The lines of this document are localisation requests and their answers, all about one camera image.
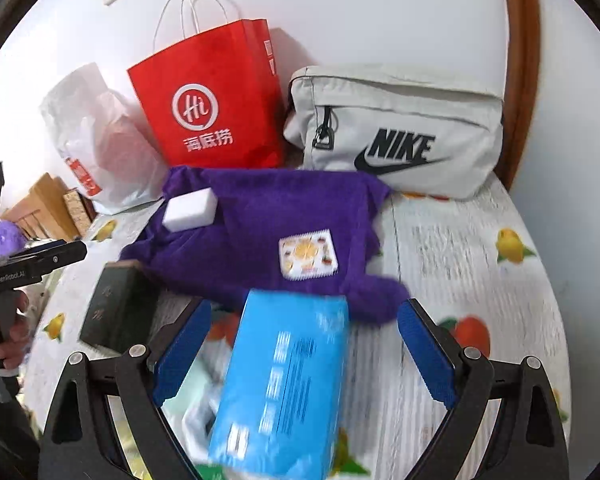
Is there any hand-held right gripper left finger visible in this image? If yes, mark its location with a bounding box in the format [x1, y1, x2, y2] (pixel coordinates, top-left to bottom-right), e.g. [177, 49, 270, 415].
[37, 297, 213, 480]

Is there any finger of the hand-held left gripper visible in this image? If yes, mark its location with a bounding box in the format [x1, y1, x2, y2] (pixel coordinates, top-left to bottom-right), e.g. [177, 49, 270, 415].
[40, 240, 88, 278]

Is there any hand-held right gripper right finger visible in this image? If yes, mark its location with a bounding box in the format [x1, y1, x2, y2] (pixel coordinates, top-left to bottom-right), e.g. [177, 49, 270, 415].
[397, 299, 571, 480]

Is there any blue tissue pack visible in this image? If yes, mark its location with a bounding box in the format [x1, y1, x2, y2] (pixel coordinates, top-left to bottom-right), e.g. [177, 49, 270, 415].
[207, 288, 351, 480]

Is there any person's left forearm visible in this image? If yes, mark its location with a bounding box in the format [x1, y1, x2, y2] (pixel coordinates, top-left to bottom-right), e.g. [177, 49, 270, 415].
[0, 375, 41, 480]

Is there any person's left hand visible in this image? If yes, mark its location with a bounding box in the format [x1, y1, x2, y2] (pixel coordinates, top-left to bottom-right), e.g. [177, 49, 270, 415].
[0, 291, 32, 373]

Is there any purple plush item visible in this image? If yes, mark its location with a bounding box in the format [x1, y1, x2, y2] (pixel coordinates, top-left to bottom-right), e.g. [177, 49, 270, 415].
[0, 220, 28, 261]

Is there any patterned brown box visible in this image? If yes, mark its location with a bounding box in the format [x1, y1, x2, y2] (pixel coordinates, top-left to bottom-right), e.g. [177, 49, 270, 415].
[62, 187, 98, 238]

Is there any wooden chair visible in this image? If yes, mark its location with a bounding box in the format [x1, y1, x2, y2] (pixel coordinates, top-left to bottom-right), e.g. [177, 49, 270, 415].
[0, 172, 81, 243]

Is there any black box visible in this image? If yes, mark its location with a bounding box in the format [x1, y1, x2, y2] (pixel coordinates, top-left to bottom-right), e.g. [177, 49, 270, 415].
[79, 261, 161, 353]

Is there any white plastic shopping bag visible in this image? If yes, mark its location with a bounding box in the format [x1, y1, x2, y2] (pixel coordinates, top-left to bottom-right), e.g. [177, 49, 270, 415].
[39, 62, 173, 213]

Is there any white sponge block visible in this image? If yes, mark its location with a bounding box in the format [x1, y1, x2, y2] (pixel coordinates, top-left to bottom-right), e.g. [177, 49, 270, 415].
[162, 187, 218, 232]

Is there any purple towel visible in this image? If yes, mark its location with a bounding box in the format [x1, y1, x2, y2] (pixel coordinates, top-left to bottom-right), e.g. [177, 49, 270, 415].
[120, 166, 411, 326]

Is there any small printed sachet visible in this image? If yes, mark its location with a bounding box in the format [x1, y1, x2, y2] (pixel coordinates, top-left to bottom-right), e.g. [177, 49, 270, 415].
[278, 230, 340, 280]

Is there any red paper shopping bag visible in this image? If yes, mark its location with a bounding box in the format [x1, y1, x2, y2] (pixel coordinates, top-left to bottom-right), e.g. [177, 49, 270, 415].
[126, 0, 287, 170]

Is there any grey waist bag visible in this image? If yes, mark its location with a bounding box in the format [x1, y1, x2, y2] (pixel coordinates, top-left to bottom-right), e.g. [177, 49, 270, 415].
[282, 64, 506, 202]

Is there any brown wooden door frame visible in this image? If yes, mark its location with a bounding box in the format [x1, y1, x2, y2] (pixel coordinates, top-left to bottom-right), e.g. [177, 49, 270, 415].
[500, 0, 541, 191]

